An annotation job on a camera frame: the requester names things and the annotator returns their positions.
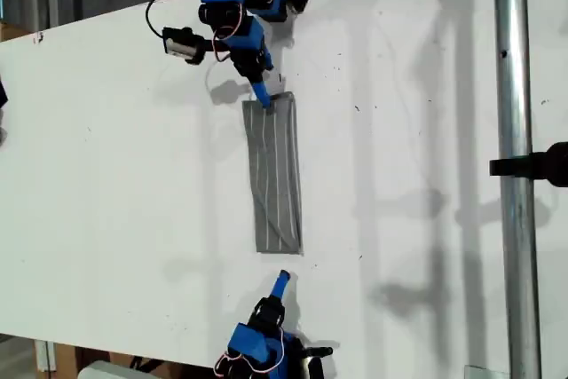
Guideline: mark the grey white-striped towel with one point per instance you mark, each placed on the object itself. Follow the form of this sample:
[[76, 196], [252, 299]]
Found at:
[[275, 175]]

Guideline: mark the brown cardboard box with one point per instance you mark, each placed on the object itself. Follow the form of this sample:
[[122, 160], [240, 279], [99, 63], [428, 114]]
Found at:
[[168, 365]]

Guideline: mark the black clamp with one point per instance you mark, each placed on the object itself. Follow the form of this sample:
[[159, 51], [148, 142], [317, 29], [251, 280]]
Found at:
[[532, 166]]

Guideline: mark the short black camera stalk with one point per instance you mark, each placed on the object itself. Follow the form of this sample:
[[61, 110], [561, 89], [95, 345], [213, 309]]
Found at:
[[320, 351], [199, 48]]

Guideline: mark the black camera box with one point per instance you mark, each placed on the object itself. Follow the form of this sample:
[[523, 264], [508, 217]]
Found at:
[[314, 368], [177, 41]]

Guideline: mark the white table leg bracket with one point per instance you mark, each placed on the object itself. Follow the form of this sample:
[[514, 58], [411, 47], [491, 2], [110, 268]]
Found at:
[[45, 356]]

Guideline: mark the steel post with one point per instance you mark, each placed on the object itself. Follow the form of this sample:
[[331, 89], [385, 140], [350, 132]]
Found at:
[[515, 219]]

